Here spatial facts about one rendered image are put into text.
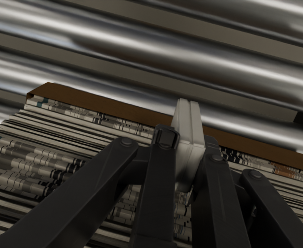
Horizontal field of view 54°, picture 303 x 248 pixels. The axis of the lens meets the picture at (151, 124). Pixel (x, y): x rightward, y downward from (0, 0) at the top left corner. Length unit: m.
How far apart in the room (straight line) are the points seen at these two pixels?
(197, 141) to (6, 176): 0.11
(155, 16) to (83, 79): 0.79
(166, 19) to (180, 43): 0.80
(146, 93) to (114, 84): 0.04
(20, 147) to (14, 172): 0.03
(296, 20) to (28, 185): 0.26
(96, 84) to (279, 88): 0.19
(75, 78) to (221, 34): 0.83
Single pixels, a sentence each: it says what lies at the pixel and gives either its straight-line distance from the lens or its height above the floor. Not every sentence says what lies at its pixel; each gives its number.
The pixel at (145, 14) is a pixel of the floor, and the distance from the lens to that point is 1.11.
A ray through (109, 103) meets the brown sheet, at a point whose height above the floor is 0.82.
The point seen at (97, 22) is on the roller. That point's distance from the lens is 0.32.
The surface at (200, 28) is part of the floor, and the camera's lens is 1.11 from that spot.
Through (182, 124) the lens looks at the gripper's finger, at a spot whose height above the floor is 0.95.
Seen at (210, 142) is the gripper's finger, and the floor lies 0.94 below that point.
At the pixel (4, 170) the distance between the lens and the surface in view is 0.20.
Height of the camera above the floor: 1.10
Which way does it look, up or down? 67 degrees down
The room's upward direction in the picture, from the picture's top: 166 degrees counter-clockwise
